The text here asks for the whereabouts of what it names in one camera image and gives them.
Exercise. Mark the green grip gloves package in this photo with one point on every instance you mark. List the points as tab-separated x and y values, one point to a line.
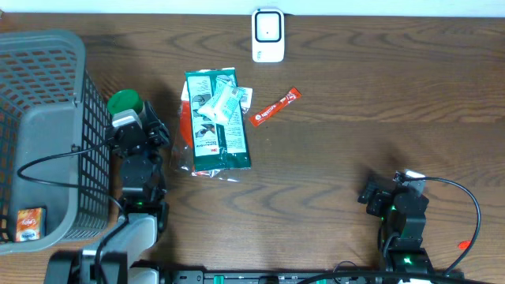
215	146

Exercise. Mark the white barcode scanner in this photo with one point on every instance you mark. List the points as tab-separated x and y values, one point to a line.
268	35

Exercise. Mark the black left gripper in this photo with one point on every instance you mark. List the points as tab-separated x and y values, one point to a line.
147	128

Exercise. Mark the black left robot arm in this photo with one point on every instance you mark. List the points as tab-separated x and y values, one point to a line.
142	218

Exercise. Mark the mint green wipes pack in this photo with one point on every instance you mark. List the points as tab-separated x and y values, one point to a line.
226	100

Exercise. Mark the grey plastic basket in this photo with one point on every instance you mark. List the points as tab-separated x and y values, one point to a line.
53	122

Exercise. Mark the red sticker on table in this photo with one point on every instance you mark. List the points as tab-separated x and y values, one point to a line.
464	245

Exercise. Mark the orange tissue pack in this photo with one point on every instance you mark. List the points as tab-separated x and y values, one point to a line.
30	224

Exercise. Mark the red snack stick packet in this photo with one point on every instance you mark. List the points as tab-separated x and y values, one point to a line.
257	119

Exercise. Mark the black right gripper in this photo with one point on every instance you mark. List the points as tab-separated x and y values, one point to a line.
379	196

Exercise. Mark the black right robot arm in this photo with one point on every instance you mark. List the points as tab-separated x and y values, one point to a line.
400	238

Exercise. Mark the black mounting rail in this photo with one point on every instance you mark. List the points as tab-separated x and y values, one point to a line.
276	277

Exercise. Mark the red dustpan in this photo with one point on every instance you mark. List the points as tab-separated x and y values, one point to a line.
181	160

